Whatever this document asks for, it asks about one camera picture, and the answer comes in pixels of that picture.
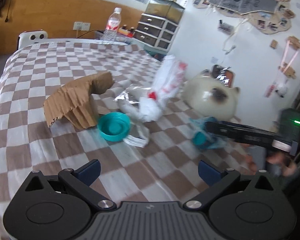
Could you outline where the brown corrugated cardboard piece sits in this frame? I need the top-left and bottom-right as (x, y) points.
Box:
(43, 71), (114, 130)

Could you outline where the white plastic drawer unit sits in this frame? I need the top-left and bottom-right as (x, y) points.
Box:
(133, 13), (179, 52)

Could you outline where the person's right hand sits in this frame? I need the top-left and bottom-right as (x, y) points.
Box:
(248, 151), (300, 181)

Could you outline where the clear water bottle red label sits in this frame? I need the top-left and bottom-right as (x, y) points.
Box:
(102, 7), (121, 43)

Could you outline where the photo collage wall board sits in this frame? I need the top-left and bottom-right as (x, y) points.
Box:
(193, 0), (295, 35)

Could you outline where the white plastic bag red print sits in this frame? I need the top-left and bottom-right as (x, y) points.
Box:
(139, 55), (187, 122)

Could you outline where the brown white checkered tablecloth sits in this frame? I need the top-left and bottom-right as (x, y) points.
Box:
(0, 42), (248, 239)

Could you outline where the glass fish tank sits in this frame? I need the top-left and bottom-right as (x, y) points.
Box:
(145, 0), (185, 24)

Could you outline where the white face mask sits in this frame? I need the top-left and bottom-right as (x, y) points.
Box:
(123, 123), (150, 148)

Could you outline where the teal cup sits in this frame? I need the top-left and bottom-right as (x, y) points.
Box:
(190, 117), (227, 150)

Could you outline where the crumpled foil wrapper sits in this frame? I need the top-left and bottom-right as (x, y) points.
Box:
(114, 84), (151, 119)

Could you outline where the white double wall socket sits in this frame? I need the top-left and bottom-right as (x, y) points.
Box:
(73, 21), (91, 31)

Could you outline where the white device with two lenses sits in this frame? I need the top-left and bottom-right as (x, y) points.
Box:
(17, 30), (48, 49)

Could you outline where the teal plastic bowl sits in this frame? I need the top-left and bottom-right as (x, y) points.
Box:
(97, 112), (130, 142)

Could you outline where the cat face plush pillow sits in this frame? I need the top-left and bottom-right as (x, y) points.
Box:
(181, 70), (241, 121)

